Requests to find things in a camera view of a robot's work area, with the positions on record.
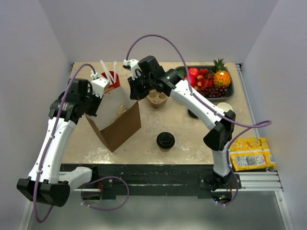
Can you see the red apple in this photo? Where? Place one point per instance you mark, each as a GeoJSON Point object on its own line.
{"type": "Point", "coordinates": [193, 72]}

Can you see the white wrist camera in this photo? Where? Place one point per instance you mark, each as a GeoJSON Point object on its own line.
{"type": "Point", "coordinates": [99, 84]}
{"type": "Point", "coordinates": [133, 67]}

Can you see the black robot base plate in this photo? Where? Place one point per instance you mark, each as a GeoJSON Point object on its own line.
{"type": "Point", "coordinates": [158, 180]}

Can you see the pineapple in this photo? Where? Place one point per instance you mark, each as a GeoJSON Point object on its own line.
{"type": "Point", "coordinates": [222, 77]}

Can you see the aluminium frame rail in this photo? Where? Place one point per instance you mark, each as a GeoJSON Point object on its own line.
{"type": "Point", "coordinates": [260, 181]}

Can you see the brown paper bag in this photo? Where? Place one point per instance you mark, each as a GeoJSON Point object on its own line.
{"type": "Point", "coordinates": [111, 130]}

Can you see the single pulp cup carrier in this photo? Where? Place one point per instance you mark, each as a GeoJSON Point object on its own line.
{"type": "Point", "coordinates": [121, 111]}

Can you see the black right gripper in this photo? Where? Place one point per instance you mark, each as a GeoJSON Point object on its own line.
{"type": "Point", "coordinates": [135, 93]}

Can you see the grey fruit tray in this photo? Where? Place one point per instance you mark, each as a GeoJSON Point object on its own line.
{"type": "Point", "coordinates": [208, 82]}

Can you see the bunch of dark red grapes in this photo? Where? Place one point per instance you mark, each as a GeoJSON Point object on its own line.
{"type": "Point", "coordinates": [214, 92]}

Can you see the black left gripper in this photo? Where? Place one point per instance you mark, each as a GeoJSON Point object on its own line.
{"type": "Point", "coordinates": [93, 111]}

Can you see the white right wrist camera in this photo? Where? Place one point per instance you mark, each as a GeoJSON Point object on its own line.
{"type": "Point", "coordinates": [133, 67]}

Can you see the green lime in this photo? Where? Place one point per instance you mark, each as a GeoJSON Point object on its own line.
{"type": "Point", "coordinates": [183, 72]}

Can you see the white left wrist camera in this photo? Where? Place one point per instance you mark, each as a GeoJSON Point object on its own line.
{"type": "Point", "coordinates": [99, 84]}

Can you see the open brown paper cup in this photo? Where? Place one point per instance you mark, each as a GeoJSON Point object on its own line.
{"type": "Point", "coordinates": [225, 106]}

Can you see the black coffee cup lid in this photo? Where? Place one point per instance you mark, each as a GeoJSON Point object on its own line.
{"type": "Point", "coordinates": [165, 139]}

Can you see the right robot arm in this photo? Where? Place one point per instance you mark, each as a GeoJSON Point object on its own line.
{"type": "Point", "coordinates": [147, 75]}

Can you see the red straw holder cup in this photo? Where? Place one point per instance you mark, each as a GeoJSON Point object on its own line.
{"type": "Point", "coordinates": [112, 86]}

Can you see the brown paper coffee cup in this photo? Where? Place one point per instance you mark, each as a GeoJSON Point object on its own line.
{"type": "Point", "coordinates": [165, 148]}

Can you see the yellow snack bag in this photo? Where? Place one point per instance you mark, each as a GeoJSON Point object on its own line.
{"type": "Point", "coordinates": [251, 154]}

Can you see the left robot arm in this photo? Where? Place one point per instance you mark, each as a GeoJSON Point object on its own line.
{"type": "Point", "coordinates": [44, 184]}

